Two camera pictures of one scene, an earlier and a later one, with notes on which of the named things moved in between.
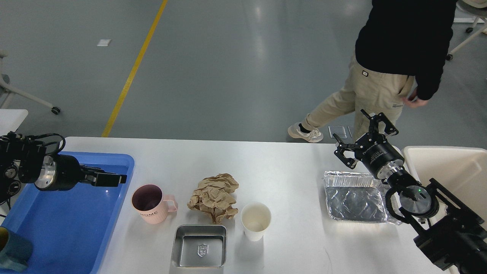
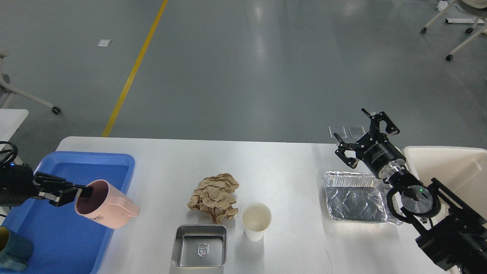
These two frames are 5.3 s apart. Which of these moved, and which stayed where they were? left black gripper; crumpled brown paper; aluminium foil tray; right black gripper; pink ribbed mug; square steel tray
Moved: left black gripper; pink ribbed mug
Stayed: crumpled brown paper; right black gripper; square steel tray; aluminium foil tray
